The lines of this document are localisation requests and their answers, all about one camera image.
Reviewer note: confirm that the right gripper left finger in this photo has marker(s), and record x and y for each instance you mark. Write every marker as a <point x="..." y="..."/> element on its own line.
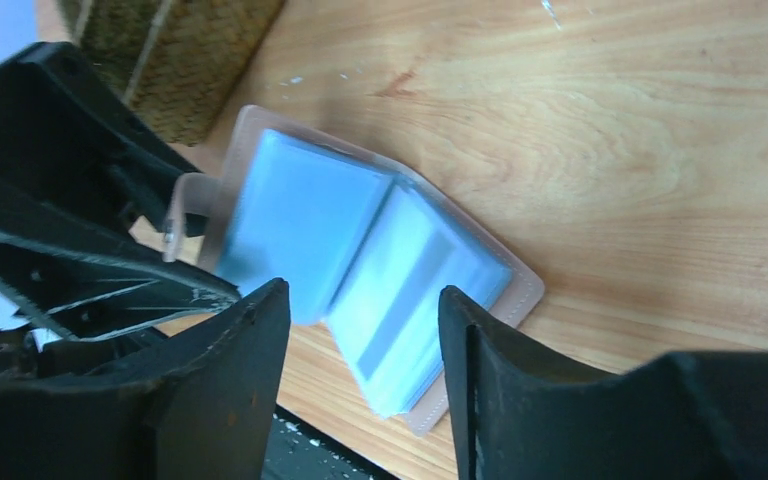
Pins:
<point x="196" y="405"/>

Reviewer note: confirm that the woven olive divided tray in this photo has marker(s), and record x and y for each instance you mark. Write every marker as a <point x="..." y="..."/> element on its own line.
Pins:
<point x="173" y="63"/>

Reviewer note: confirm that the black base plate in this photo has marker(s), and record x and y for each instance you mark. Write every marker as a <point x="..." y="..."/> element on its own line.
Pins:
<point x="298" y="450"/>

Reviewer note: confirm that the pink card holder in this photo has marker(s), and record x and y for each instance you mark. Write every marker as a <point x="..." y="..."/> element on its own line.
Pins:
<point x="366" y="245"/>

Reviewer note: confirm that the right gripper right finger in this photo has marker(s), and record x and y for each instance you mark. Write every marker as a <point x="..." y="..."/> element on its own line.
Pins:
<point x="521" y="410"/>

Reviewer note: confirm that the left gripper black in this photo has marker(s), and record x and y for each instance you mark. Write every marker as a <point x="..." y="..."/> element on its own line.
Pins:
<point x="68" y="141"/>

